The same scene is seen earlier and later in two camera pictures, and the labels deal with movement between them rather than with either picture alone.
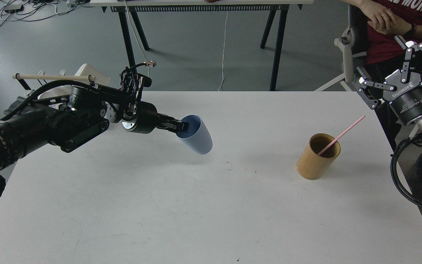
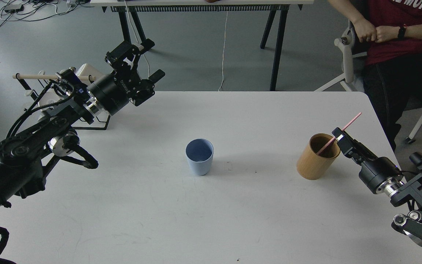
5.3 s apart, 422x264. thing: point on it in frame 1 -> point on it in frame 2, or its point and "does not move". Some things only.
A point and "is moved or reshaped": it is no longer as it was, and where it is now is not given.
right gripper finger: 421,56 -> 338,132
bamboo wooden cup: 311,165 does not move
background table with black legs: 280,7 does not move
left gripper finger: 165,118 -> 123,59
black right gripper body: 413,98 -> 382,176
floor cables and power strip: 29,10 does not move
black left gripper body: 147,120 -> 111,92
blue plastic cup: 197,136 -> 200,152
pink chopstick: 337,139 is moved or reshaped
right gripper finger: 371,91 -> 349,151
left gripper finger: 177,127 -> 145,89
